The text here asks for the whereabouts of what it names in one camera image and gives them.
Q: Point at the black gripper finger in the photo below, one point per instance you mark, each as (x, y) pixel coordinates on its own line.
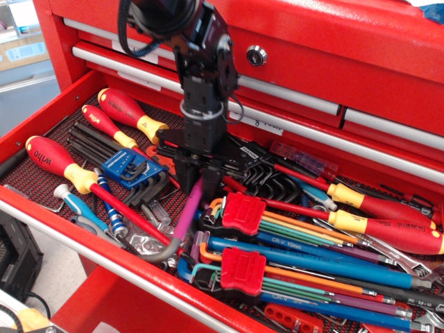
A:
(212, 176)
(187, 170)

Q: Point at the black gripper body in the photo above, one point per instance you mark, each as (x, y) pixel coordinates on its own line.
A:
(201, 143)

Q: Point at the violet long Allen key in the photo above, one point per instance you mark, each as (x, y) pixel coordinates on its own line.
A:
(181, 228)

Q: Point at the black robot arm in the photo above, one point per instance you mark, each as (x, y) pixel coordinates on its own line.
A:
(202, 47)

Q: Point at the black torx key set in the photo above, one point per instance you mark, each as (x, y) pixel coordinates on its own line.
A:
(261, 179)

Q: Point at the red orange key holder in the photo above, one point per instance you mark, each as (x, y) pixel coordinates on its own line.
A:
(164, 156)

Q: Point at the blue hex key holder set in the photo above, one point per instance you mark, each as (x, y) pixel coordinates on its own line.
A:
(143, 178)

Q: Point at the blue 10mm Allen key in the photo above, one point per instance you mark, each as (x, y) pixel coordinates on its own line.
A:
(374, 273)

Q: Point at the blue 3/8 Allen key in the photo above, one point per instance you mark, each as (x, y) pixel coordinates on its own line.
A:
(312, 305)

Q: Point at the upper red holder colour keys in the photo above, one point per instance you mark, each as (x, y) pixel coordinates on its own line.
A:
(246, 218)

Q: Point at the red holder colour keys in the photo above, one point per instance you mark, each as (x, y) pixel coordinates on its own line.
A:
(343, 293)
(246, 218)

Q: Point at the blue metal precision screwdriver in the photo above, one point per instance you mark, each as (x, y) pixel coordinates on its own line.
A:
(118, 227)

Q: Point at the chrome chest lock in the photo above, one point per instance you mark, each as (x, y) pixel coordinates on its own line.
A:
(256, 56)

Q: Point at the large red yellow screwdriver back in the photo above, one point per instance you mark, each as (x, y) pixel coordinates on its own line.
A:
(122, 108)

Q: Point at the large red yellow screwdriver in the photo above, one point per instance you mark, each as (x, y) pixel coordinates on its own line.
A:
(122, 108)
(54, 158)

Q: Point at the lower red holder colour keys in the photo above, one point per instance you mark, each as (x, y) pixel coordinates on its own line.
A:
(343, 293)

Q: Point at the small red yellow screwdriver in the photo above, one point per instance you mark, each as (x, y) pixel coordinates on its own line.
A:
(102, 122)

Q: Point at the red tool chest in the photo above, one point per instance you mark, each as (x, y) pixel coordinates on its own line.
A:
(357, 83)

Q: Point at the right upper red screwdriver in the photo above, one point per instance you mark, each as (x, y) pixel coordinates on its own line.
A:
(377, 207)

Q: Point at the large red yellow screwdriver front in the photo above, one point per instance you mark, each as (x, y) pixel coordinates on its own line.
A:
(54, 158)

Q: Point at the red bit holder block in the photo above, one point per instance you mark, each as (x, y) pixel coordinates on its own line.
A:
(294, 319)

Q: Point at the black box on floor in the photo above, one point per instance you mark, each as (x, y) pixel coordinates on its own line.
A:
(21, 258)

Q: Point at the right lower red screwdriver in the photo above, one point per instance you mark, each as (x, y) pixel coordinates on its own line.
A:
(402, 235)

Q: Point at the clear handle small screwdriver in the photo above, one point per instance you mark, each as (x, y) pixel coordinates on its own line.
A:
(317, 165)

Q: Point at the blue white handled screwdriver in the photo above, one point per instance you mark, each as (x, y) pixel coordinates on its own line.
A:
(78, 206)

